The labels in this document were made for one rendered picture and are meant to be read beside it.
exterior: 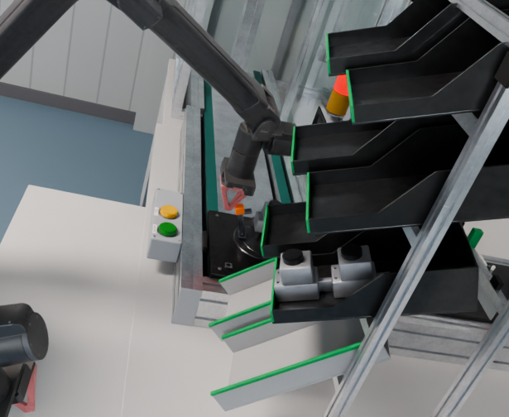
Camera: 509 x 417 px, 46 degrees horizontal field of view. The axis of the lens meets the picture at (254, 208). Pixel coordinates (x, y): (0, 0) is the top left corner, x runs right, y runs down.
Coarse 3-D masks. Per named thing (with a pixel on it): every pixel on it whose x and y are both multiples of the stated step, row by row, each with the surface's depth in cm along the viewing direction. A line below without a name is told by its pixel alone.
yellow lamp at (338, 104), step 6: (330, 96) 140; (336, 96) 138; (342, 96) 138; (330, 102) 140; (336, 102) 139; (342, 102) 138; (348, 102) 139; (330, 108) 140; (336, 108) 139; (342, 108) 139; (336, 114) 140; (342, 114) 140
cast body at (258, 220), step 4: (272, 200) 133; (276, 200) 134; (264, 204) 135; (268, 204) 133; (264, 208) 134; (256, 212) 136; (260, 212) 135; (264, 212) 133; (256, 216) 135; (260, 216) 134; (264, 216) 133; (256, 220) 134; (260, 220) 133; (256, 224) 133; (260, 224) 133; (256, 228) 133; (260, 228) 133
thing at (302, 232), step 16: (272, 208) 108; (288, 208) 108; (304, 208) 108; (272, 224) 106; (288, 224) 106; (304, 224) 105; (272, 240) 102; (288, 240) 101; (304, 240) 101; (320, 240) 96; (336, 240) 96; (272, 256) 98
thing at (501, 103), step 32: (480, 0) 72; (480, 128) 66; (480, 160) 67; (448, 192) 70; (448, 224) 72; (416, 256) 74; (384, 320) 80; (480, 352) 87; (352, 384) 86; (448, 416) 93
